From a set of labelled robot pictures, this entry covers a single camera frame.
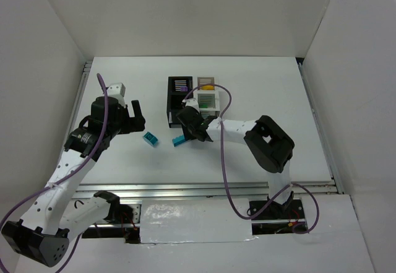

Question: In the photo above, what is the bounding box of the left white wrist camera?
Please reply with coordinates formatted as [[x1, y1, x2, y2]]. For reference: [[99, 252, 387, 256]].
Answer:
[[107, 83, 126, 98]]

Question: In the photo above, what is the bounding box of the purple cable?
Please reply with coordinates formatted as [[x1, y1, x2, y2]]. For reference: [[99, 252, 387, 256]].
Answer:
[[184, 84, 321, 234], [0, 73, 110, 272]]

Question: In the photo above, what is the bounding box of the yellow lego brick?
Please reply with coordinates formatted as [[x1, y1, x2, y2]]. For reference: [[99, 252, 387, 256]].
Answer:
[[201, 85, 215, 91]]

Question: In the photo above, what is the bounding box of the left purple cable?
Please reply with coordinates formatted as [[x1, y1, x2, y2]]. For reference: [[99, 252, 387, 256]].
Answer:
[[0, 73, 110, 272]]

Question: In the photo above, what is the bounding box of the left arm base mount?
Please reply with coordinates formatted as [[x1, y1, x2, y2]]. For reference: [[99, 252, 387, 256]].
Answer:
[[82, 203, 142, 243]]

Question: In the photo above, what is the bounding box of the white slotted container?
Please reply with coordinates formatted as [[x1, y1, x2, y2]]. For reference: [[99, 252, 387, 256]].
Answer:
[[193, 77, 220, 119]]

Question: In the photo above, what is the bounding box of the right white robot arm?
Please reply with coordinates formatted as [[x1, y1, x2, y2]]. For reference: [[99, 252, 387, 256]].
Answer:
[[176, 106, 295, 210]]

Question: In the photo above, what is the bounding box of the teal long lego brick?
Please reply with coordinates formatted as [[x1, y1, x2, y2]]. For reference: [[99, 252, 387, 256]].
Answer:
[[172, 134, 190, 147]]

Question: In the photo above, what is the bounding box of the teal curved lego brick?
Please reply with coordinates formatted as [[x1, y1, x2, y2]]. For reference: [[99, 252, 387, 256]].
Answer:
[[143, 132, 159, 147]]

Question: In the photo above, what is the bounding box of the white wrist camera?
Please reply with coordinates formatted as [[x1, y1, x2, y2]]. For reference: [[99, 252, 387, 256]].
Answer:
[[107, 83, 126, 98], [182, 98, 200, 111]]

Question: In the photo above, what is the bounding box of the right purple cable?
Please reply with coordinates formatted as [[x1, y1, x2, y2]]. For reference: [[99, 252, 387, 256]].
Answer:
[[184, 84, 321, 234]]

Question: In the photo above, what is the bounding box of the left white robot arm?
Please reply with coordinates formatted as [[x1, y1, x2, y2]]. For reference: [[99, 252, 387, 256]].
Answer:
[[1, 97, 145, 267]]

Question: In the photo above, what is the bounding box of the white tape covered plate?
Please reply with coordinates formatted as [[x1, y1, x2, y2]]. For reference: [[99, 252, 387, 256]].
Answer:
[[140, 199, 253, 244]]

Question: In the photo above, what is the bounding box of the black slotted container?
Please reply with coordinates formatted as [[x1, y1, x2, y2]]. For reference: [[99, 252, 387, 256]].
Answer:
[[166, 76, 193, 128]]

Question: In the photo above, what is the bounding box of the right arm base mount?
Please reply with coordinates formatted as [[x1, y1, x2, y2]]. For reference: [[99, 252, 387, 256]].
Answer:
[[251, 199, 308, 235]]

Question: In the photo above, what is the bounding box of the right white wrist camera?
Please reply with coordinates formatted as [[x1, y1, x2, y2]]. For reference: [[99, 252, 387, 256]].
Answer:
[[182, 98, 200, 111]]

